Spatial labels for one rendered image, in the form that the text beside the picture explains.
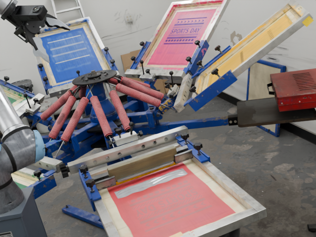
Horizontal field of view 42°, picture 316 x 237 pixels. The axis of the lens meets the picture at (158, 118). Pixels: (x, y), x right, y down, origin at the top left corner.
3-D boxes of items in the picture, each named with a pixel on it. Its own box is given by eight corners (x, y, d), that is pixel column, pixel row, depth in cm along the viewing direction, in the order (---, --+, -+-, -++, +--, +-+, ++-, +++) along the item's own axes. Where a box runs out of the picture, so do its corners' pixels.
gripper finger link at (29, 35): (43, 49, 134) (33, 23, 133) (46, 47, 132) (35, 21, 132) (31, 52, 131) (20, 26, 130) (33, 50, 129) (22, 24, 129)
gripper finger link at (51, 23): (63, 26, 144) (38, 23, 138) (70, 20, 140) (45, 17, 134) (64, 34, 144) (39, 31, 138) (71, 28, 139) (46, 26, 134)
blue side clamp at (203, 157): (211, 169, 201) (209, 156, 199) (202, 172, 200) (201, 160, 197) (186, 147, 228) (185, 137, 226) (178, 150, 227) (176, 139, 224)
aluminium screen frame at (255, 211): (267, 217, 157) (266, 208, 156) (124, 275, 142) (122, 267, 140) (184, 146, 228) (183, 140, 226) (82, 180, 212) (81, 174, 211)
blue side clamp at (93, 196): (104, 208, 186) (100, 195, 184) (93, 211, 185) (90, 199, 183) (90, 180, 213) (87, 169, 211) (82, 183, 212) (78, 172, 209)
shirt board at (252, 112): (307, 104, 272) (306, 93, 269) (319, 130, 235) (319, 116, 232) (116, 125, 300) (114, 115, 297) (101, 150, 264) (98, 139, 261)
